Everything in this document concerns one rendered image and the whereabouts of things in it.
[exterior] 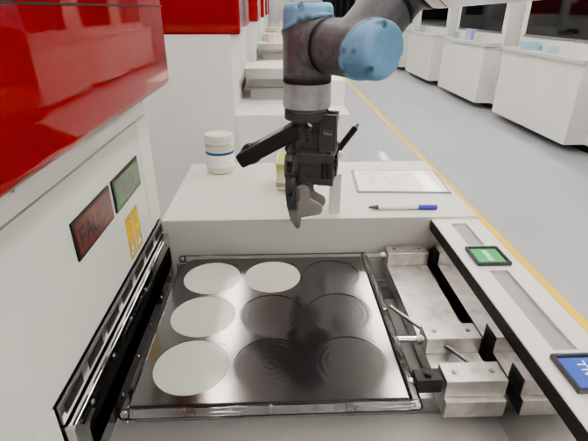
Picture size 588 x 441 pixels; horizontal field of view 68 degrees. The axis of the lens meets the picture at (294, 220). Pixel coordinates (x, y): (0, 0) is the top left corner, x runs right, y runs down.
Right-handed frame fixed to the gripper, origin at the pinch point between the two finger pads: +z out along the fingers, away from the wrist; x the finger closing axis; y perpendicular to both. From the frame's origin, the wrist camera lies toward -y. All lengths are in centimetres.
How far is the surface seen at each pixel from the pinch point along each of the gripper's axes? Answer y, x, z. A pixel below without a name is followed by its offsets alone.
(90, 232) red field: -18.8, -29.0, -10.6
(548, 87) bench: 183, 460, 45
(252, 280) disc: -6.0, -7.3, 9.0
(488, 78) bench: 155, 629, 59
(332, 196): 5.8, 9.6, -1.2
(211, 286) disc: -12.5, -10.6, 9.0
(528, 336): 34.9, -20.8, 2.9
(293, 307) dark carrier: 2.7, -13.4, 9.0
